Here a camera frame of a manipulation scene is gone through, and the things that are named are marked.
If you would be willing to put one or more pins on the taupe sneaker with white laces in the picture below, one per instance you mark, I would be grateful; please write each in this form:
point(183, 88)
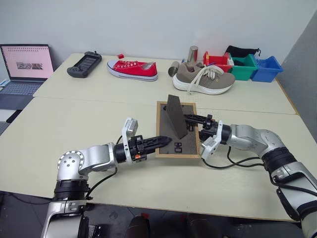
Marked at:
point(205, 80)

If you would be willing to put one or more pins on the red canvas sneaker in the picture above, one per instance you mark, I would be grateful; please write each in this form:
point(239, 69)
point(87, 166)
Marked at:
point(133, 69)

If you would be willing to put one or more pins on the wooden picture frame with stand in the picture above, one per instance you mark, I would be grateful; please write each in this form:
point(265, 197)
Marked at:
point(177, 116)

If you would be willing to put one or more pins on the dark grey handheld game console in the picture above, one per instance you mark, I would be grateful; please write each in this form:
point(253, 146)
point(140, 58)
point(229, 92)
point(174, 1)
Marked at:
point(84, 65)

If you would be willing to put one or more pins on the red plastic bin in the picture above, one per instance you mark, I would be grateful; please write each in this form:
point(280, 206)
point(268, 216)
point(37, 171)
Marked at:
point(218, 60)

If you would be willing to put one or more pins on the green plastic bin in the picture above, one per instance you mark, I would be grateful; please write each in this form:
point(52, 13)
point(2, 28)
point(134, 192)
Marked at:
point(244, 69)

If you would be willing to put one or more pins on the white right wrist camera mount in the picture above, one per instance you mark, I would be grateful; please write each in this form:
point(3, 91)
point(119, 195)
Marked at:
point(210, 146)

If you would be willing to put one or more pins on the blue plastic bin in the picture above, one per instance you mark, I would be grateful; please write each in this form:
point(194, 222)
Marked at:
point(266, 70)

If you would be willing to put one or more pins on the dark rounded shape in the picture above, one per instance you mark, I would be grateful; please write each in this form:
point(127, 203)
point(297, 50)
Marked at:
point(137, 226)

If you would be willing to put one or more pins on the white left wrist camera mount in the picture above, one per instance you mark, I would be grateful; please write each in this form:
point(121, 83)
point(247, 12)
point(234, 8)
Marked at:
point(130, 125)

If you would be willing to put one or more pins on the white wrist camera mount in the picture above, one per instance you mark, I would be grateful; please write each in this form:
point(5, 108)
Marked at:
point(130, 125)
point(210, 146)

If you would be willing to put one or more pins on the tall shiny metal cylinder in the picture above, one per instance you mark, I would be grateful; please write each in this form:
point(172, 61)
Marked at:
point(192, 53)

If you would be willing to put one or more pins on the grey partition panel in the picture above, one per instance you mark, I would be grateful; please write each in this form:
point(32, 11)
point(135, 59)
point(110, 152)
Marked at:
point(299, 74)

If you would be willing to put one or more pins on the shiny metal cup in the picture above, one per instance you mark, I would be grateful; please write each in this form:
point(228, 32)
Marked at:
point(173, 69)

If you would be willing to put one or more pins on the open laptop computer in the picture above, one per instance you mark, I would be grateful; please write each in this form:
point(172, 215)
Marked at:
point(26, 62)

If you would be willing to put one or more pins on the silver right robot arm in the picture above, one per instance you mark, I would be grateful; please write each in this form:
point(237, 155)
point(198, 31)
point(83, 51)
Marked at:
point(260, 140)

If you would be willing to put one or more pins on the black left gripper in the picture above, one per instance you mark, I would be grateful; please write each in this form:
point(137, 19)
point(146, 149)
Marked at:
point(137, 148)

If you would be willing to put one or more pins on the small red block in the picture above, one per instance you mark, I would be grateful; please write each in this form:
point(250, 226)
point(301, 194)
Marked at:
point(120, 56)

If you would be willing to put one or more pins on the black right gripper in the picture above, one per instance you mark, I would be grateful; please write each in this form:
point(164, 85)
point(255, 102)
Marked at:
point(209, 130)

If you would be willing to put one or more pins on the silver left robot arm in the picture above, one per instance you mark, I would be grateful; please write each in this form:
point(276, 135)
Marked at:
point(94, 158)

